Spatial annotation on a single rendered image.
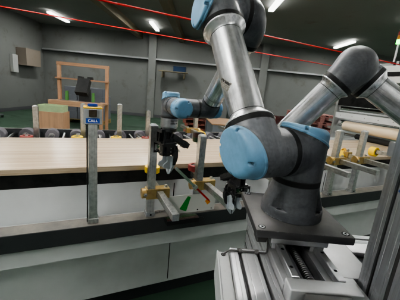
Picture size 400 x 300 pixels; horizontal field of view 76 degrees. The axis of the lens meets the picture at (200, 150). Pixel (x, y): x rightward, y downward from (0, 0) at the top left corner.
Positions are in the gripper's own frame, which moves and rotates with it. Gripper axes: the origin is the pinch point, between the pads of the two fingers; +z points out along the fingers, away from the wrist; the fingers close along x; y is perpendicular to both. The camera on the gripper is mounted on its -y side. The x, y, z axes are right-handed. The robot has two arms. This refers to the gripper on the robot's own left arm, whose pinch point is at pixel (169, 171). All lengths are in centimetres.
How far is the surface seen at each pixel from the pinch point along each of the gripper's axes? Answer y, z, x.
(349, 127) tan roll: -295, -9, -12
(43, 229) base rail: 46, 25, -23
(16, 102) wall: -107, 66, -1051
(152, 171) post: 4.1, 2.2, -8.2
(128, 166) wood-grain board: 4.1, 5.8, -30.0
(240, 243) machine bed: -72, 68, -4
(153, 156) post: 3.9, -5.3, -8.1
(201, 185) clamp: -20.3, 10.7, 1.5
